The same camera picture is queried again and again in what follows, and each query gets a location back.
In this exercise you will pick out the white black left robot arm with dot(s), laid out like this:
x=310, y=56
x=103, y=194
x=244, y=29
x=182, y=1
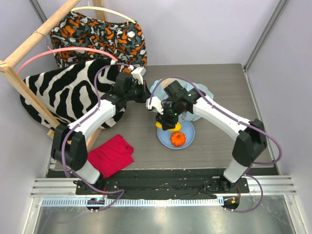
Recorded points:
x=69, y=142

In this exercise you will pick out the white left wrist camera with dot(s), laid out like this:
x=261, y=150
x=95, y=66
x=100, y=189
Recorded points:
x=138, y=73

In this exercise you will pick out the orange fake pumpkin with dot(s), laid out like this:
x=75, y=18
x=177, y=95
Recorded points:
x=177, y=139

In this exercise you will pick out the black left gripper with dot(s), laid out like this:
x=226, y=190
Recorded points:
x=145, y=93

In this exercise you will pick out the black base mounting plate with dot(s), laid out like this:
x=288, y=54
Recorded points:
x=161, y=185

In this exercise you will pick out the zebra striped cloth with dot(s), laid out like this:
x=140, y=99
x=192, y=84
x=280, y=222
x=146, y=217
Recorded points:
x=69, y=93

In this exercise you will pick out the orange grey patterned cloth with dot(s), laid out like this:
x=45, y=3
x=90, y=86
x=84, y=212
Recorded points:
x=125, y=40

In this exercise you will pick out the light blue printed plastic bag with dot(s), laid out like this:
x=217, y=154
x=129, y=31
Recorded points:
x=158, y=89

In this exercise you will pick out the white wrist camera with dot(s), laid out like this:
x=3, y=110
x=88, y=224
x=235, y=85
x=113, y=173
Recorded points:
x=138, y=73
x=154, y=104

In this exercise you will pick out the aluminium rail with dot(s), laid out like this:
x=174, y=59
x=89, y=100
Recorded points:
x=65, y=192

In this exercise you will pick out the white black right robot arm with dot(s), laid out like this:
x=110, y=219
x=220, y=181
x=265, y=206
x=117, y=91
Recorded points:
x=248, y=136

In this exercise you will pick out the red folded cloth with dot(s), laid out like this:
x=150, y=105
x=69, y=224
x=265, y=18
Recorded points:
x=112, y=156

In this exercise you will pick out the cream hanger hoop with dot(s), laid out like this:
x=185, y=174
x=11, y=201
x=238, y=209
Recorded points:
x=103, y=10

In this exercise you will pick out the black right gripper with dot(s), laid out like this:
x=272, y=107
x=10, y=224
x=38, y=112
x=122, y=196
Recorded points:
x=164, y=121

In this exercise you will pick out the light blue round plate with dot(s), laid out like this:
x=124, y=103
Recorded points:
x=187, y=129

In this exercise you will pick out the yellow fake lemon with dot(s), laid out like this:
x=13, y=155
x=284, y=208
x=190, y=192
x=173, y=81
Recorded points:
x=177, y=127

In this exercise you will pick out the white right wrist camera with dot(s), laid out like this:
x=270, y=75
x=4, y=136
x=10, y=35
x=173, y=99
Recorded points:
x=154, y=104

